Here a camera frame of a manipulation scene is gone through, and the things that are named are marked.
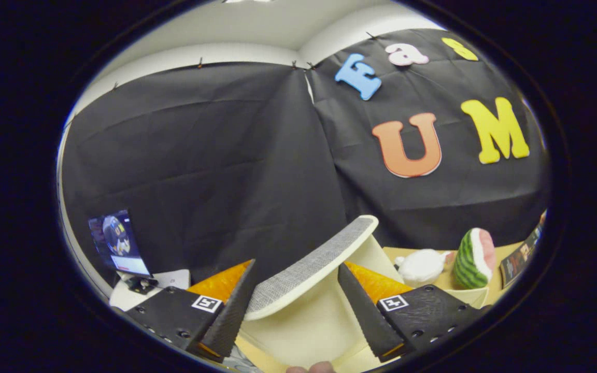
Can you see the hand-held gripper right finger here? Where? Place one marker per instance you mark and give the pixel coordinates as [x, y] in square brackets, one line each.
[368, 316]

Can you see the black cover book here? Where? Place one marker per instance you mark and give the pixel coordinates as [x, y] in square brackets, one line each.
[519, 261]

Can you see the white sheet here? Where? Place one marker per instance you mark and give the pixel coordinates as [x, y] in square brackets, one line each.
[174, 280]

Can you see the black backdrop cloth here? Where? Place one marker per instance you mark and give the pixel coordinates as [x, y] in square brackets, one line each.
[215, 166]

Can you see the grey fabric storage box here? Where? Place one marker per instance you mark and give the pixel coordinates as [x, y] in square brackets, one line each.
[309, 269]

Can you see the watermelon slice plush toy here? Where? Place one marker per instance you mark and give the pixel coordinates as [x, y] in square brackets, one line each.
[472, 259]

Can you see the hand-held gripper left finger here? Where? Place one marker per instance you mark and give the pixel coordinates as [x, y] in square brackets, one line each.
[228, 316]

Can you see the white plush toy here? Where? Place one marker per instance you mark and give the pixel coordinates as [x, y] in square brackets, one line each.
[423, 267]

